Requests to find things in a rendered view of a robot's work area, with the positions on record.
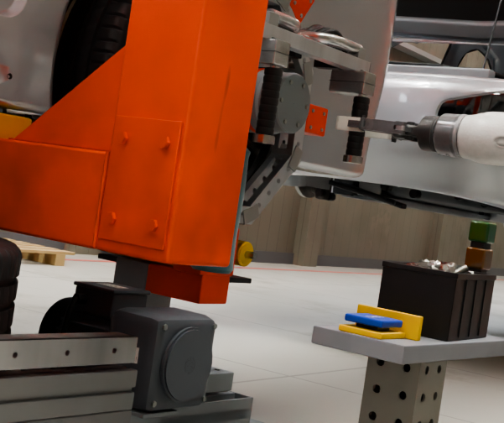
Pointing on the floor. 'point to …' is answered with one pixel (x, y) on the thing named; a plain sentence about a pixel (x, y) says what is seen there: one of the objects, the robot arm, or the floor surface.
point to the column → (402, 392)
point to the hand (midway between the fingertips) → (357, 127)
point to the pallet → (41, 253)
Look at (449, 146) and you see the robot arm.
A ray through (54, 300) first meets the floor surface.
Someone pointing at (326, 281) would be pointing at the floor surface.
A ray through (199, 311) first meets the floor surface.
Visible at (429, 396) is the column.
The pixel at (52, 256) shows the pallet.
